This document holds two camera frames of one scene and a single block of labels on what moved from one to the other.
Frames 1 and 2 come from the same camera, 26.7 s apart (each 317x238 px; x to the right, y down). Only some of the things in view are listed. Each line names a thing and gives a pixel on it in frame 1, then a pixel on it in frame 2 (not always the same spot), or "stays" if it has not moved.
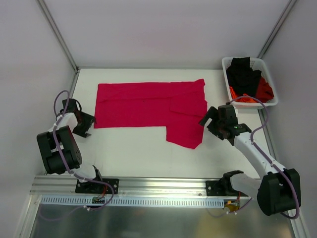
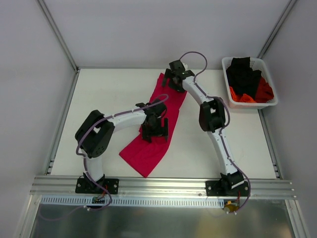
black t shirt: (241, 77) stays
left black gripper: (82, 124) → (153, 130)
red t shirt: (264, 91) stays
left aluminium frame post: (60, 35) stays
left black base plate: (92, 187) stays
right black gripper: (213, 123) → (172, 81)
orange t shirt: (233, 95) stays
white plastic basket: (257, 64) stays
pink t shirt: (180, 105) → (147, 156)
